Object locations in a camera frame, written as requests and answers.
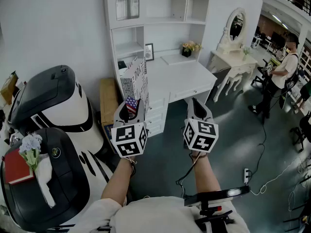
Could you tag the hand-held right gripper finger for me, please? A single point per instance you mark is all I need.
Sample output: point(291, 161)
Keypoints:
point(207, 115)
point(193, 110)

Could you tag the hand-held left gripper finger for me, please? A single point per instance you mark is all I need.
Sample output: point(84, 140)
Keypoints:
point(118, 113)
point(141, 113)

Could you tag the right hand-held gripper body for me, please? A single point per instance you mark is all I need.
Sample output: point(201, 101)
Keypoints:
point(201, 136)

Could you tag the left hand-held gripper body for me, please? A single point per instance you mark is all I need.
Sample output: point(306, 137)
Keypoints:
point(126, 139)

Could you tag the newspaper-print box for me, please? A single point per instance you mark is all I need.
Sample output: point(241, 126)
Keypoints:
point(136, 81)

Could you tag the person's right forearm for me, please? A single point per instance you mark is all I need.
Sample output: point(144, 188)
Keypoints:
point(205, 176)

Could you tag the person's left forearm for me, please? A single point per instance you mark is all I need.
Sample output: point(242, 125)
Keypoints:
point(117, 178)

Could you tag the white desk with hutch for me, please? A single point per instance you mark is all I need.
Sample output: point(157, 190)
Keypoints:
point(179, 71)

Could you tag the red hardcover book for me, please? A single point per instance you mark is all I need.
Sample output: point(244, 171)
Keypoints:
point(15, 167)

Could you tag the brown cardboard box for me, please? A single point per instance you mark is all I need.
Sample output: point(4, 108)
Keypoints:
point(108, 101)

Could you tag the dark upholstered chair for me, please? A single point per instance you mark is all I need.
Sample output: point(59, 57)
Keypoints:
point(222, 75)

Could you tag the white vanity table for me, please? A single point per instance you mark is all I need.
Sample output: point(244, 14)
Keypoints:
point(233, 62)

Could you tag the white power strip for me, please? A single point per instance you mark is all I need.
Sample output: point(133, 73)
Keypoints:
point(246, 176)

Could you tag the yellow flowers in black pot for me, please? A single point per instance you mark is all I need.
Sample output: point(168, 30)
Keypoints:
point(190, 47)

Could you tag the white flowers in small vase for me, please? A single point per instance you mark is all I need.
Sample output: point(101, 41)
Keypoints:
point(246, 53)

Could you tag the person's white shirt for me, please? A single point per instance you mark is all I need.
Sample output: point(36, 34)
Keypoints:
point(158, 215)

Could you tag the white wrapping cloth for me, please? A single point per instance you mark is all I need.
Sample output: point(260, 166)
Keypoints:
point(46, 178)

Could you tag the oval vanity mirror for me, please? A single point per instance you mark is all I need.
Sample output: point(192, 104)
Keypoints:
point(235, 27)

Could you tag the blue artificial flower bouquet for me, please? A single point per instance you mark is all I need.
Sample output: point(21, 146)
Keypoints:
point(30, 144)

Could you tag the black office chair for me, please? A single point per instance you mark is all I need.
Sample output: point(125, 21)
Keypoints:
point(302, 130)

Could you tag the ribbed glass cabinet door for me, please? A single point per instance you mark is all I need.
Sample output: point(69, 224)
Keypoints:
point(126, 5)

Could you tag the small cardboard box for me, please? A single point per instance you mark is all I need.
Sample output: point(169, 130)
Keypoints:
point(8, 88)

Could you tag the black chest mount tray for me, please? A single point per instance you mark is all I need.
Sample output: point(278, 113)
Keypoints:
point(218, 194)

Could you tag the black picture frame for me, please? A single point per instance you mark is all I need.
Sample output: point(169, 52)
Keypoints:
point(149, 52)

